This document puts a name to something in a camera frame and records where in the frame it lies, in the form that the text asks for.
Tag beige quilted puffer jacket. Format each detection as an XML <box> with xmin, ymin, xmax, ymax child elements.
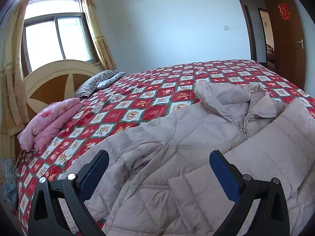
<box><xmin>67</xmin><ymin>82</ymin><xmax>314</xmax><ymax>235</ymax></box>

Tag clothes pile beside bed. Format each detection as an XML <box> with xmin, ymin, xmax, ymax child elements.
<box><xmin>1</xmin><ymin>158</ymin><xmax>18</xmax><ymax>205</ymax></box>

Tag pink folded blanket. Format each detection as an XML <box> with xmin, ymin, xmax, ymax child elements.
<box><xmin>17</xmin><ymin>98</ymin><xmax>83</xmax><ymax>152</ymax></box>

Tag left yellow curtain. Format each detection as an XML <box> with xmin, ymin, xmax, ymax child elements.
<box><xmin>1</xmin><ymin>0</ymin><xmax>29</xmax><ymax>136</ymax></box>

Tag yellow curtain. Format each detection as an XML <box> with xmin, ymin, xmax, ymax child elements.
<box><xmin>82</xmin><ymin>0</ymin><xmax>116</xmax><ymax>70</ymax></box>
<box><xmin>1</xmin><ymin>0</ymin><xmax>29</xmax><ymax>136</ymax></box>

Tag cream wooden headboard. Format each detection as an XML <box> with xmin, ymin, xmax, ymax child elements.
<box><xmin>1</xmin><ymin>60</ymin><xmax>101</xmax><ymax>160</ymax></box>

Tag striped grey pillow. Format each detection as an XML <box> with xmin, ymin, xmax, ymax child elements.
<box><xmin>74</xmin><ymin>70</ymin><xmax>126</xmax><ymax>99</ymax></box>

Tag red patchwork bed quilt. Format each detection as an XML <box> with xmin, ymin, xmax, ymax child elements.
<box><xmin>17</xmin><ymin>60</ymin><xmax>314</xmax><ymax>233</ymax></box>

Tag brown wooden door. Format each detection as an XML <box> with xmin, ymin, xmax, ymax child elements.
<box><xmin>264</xmin><ymin>0</ymin><xmax>307</xmax><ymax>89</ymax></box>

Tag red double happiness decoration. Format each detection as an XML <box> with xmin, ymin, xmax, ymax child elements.
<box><xmin>278</xmin><ymin>3</ymin><xmax>292</xmax><ymax>21</ymax></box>

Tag right yellow curtain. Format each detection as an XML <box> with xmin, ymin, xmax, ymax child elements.
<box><xmin>82</xmin><ymin>0</ymin><xmax>116</xmax><ymax>70</ymax></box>

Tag silver door handle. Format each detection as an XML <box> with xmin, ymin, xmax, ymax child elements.
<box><xmin>297</xmin><ymin>40</ymin><xmax>304</xmax><ymax>49</ymax></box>

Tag window with brown frame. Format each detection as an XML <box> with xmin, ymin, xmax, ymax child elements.
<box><xmin>21</xmin><ymin>0</ymin><xmax>99</xmax><ymax>76</ymax></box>

